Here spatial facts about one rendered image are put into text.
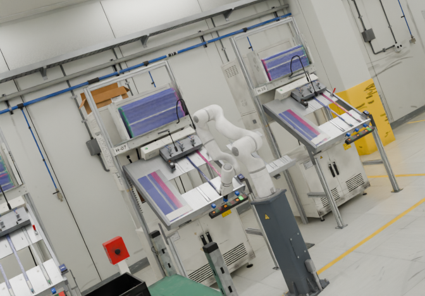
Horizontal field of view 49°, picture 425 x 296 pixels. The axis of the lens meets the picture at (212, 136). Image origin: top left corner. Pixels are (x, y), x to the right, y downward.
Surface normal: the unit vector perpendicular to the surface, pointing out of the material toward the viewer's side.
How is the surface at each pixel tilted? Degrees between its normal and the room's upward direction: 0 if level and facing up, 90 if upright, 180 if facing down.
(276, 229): 90
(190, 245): 90
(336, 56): 90
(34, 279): 47
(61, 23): 90
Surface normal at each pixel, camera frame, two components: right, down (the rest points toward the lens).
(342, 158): 0.43, -0.11
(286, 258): -0.69, 0.35
